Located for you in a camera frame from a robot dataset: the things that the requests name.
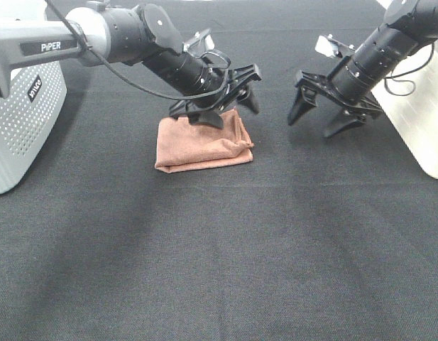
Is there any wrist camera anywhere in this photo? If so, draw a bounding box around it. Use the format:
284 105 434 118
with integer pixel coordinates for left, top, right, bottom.
314 34 356 58
183 28 215 58

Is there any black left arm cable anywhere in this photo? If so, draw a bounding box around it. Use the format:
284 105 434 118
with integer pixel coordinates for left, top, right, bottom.
44 0 232 102

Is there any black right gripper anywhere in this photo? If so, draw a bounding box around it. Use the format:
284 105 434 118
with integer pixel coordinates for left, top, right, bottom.
288 70 383 138

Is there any black table mat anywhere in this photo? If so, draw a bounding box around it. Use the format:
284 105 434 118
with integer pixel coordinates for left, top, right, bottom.
0 1 438 340

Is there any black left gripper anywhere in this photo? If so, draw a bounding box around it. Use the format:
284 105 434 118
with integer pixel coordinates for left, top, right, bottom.
169 64 261 129

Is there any grey perforated laundry basket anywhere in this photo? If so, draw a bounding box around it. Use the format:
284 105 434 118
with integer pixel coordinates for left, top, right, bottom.
0 0 68 197

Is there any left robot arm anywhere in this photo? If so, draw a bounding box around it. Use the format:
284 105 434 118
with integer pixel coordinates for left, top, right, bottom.
0 1 261 129

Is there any white box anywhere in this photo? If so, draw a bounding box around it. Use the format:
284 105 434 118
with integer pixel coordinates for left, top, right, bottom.
369 0 438 180

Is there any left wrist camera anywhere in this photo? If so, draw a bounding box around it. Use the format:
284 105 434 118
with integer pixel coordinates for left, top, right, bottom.
183 28 215 58

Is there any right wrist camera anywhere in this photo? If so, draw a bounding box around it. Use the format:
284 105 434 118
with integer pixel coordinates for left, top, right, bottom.
314 34 356 58

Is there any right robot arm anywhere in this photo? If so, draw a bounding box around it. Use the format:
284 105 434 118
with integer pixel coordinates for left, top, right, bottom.
288 1 438 137

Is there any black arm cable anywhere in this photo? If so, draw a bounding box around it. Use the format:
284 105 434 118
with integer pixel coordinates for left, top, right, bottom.
44 0 232 102
383 42 436 97

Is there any brown microfibre towel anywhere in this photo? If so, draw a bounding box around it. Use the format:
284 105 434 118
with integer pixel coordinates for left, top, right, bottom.
155 108 253 173

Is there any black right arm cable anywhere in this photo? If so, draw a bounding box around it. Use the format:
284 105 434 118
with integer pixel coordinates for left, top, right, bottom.
383 42 436 97

